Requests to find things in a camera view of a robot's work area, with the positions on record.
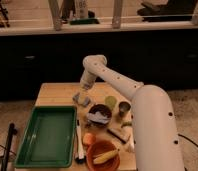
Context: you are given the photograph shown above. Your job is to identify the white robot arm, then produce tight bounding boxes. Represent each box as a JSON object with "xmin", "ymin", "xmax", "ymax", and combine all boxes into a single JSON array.
[{"xmin": 80, "ymin": 55, "xmax": 185, "ymax": 171}]

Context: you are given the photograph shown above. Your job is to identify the green plastic cup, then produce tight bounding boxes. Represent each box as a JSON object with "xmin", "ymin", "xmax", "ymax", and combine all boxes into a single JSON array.
[{"xmin": 105, "ymin": 96, "xmax": 117, "ymax": 110}]

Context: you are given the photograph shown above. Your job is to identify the dark brown bowl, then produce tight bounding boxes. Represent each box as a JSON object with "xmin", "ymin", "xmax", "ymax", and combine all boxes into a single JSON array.
[{"xmin": 86, "ymin": 104, "xmax": 112, "ymax": 125}]

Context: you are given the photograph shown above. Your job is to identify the blue grey cloth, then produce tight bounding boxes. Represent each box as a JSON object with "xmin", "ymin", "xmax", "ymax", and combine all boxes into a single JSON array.
[{"xmin": 86, "ymin": 112, "xmax": 110, "ymax": 124}]

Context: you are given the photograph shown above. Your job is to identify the orange round fruit toy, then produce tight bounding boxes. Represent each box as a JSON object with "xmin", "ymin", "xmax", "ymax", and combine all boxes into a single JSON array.
[{"xmin": 83, "ymin": 133, "xmax": 96, "ymax": 146}]

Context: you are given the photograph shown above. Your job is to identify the green vegetable toy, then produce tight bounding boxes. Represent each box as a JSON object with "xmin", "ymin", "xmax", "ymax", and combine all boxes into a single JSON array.
[{"xmin": 121, "ymin": 121, "xmax": 132, "ymax": 128}]

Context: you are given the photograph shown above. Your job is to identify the green dish on shelf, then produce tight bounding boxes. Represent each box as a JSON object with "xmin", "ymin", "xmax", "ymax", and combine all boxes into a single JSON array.
[{"xmin": 69, "ymin": 18, "xmax": 100, "ymax": 25}]

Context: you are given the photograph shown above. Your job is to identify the brown wooden brush block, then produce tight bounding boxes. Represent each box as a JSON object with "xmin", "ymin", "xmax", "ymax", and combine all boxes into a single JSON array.
[{"xmin": 107, "ymin": 128, "xmax": 130, "ymax": 144}]

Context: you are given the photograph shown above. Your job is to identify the green plastic tray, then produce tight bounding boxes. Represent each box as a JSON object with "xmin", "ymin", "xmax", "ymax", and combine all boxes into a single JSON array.
[{"xmin": 15, "ymin": 106, "xmax": 77, "ymax": 168}]

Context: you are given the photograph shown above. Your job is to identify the yellow corn cob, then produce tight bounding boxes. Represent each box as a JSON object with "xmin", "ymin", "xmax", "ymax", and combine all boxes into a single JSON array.
[{"xmin": 93, "ymin": 150, "xmax": 118, "ymax": 165}]

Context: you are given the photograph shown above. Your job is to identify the black pole stand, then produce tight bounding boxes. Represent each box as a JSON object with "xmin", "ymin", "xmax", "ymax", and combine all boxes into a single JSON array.
[{"xmin": 0, "ymin": 123, "xmax": 17, "ymax": 171}]

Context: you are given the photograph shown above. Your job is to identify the black object on shelf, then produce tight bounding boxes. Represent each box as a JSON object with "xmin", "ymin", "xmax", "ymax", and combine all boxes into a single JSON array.
[{"xmin": 137, "ymin": 0, "xmax": 198, "ymax": 22}]

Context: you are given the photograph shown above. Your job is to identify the white handled knife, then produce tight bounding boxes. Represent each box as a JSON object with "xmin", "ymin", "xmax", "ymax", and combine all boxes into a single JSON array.
[{"xmin": 75, "ymin": 122, "xmax": 85, "ymax": 164}]

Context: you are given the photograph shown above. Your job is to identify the black floor cable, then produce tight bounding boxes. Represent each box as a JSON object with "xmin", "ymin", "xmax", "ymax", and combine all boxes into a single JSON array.
[{"xmin": 177, "ymin": 133, "xmax": 198, "ymax": 154}]

